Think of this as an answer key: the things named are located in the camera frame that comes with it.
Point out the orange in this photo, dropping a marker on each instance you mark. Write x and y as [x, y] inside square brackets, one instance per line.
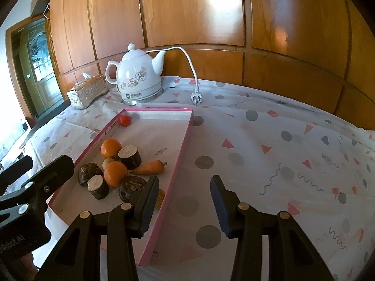
[115, 174]
[111, 148]

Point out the carrot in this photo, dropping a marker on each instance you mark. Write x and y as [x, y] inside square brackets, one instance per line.
[149, 167]

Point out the small red tomato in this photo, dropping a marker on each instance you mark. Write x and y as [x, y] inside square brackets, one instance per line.
[125, 120]

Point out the small yellowish fruit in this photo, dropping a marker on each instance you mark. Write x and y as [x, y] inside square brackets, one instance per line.
[161, 196]

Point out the pink-rimmed white tray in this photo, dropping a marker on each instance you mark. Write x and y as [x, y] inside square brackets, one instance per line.
[164, 140]

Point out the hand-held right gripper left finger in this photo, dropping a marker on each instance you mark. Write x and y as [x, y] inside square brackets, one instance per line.
[148, 210]

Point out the white printed tablecloth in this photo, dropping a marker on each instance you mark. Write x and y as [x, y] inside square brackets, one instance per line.
[263, 128]

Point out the small pale round fruit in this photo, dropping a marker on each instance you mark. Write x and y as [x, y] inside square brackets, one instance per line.
[107, 162]

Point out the silver patterned tissue box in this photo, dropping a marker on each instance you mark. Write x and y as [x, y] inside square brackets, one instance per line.
[88, 92]

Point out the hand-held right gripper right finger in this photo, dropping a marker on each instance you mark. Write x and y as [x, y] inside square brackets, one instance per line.
[219, 210]

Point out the kettle base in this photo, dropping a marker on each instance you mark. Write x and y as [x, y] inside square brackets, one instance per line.
[146, 99]

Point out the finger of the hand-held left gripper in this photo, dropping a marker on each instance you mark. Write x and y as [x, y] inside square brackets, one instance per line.
[17, 168]
[49, 175]

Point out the wooden glass door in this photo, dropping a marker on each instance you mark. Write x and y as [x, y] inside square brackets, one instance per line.
[44, 79]

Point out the white ceramic electric kettle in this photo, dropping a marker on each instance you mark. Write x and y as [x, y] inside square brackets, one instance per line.
[137, 67]

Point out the dark brown round lump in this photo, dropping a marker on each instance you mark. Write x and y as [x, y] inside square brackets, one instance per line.
[131, 188]
[89, 174]

